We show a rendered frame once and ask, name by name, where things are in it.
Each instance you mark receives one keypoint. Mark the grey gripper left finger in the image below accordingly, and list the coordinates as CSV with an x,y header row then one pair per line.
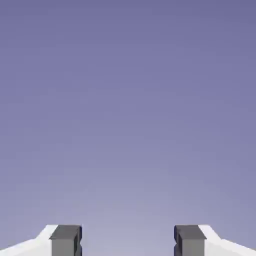
x,y
64,242

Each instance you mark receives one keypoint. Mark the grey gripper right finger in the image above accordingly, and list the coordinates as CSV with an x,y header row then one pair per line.
x,y
192,242

